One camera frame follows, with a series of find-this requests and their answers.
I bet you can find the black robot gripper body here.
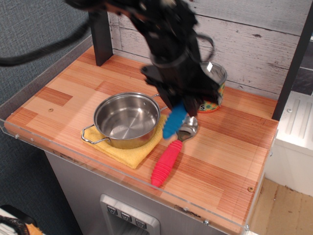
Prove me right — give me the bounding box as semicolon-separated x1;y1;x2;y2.
141;53;222;103

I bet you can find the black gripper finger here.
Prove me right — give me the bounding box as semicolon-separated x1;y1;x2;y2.
158;87;182;110
182;95;203;117

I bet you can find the blue handled metal fork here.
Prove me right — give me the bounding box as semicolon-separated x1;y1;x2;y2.
163;101;187;139

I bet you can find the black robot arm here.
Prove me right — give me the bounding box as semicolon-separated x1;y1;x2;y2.
66;0;222;117

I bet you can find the silver steel pan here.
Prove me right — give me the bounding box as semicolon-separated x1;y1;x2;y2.
81;92;167;149

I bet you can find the peas and carrots can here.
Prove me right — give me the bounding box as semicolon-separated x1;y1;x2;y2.
197;61;228;114

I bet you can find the yellow folded cloth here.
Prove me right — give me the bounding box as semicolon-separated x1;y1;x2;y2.
82;115;167;169

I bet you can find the silver dispenser button panel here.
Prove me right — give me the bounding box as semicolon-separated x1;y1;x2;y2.
100;194;160;235

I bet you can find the orange object at corner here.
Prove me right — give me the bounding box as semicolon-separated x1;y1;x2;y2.
26;224;44;235

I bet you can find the red handled metal spoon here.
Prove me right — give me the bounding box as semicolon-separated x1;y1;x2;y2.
151;116;198;187

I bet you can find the dark grey left post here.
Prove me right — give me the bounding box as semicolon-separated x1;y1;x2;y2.
89;11;113;66

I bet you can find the dark grey post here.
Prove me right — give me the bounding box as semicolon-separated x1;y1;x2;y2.
89;11;113;66
272;3;313;121

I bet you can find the dark grey right post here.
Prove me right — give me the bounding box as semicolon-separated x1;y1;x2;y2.
272;3;313;121

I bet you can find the clear acrylic guard rail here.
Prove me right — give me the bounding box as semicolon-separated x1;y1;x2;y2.
0;31;277;235

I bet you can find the black braided cable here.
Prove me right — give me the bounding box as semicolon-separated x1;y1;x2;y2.
0;19;92;67

